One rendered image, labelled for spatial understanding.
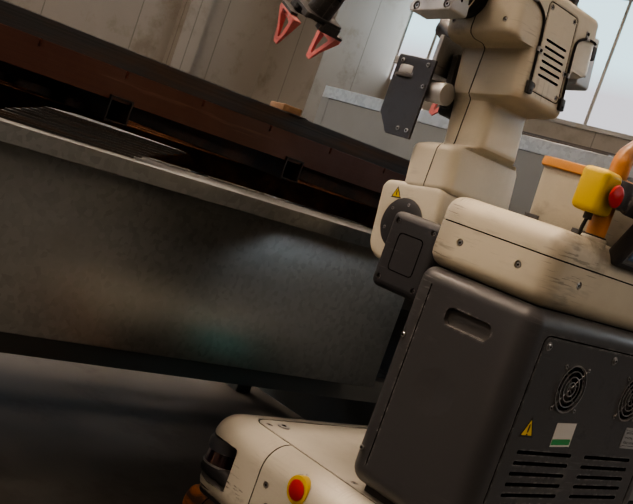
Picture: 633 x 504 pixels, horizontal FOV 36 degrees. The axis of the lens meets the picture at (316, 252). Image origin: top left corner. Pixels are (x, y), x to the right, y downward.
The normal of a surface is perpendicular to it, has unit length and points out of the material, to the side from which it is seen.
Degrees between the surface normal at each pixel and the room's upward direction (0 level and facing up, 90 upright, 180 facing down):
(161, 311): 90
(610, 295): 90
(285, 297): 90
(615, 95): 90
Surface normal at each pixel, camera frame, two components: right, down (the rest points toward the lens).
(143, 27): 0.64, 0.29
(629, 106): -0.69, -0.18
